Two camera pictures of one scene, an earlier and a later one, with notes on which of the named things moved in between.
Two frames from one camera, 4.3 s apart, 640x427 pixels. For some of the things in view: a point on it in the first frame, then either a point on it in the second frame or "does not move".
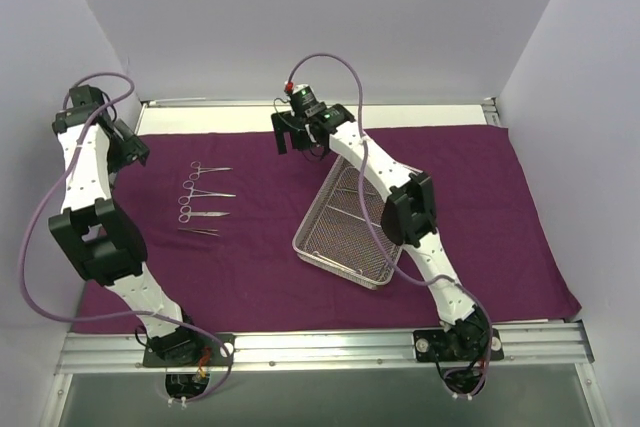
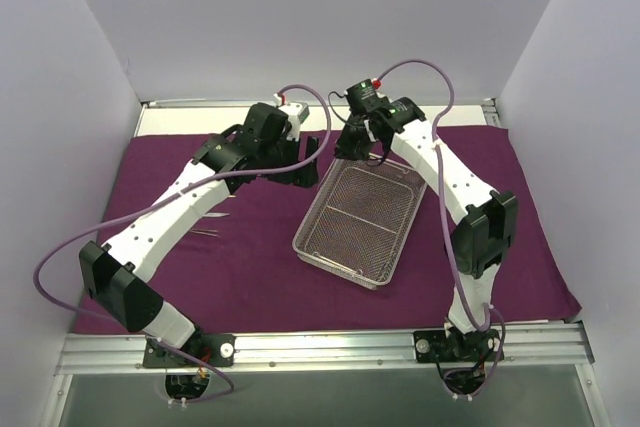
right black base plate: x=440 y=346 does not move
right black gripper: x=288 y=128 to x=351 y=140
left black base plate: x=213 y=350 does not move
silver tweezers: x=200 y=231 does not move
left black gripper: x=133 y=148 to x=298 y=161
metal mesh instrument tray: x=336 y=233 does not move
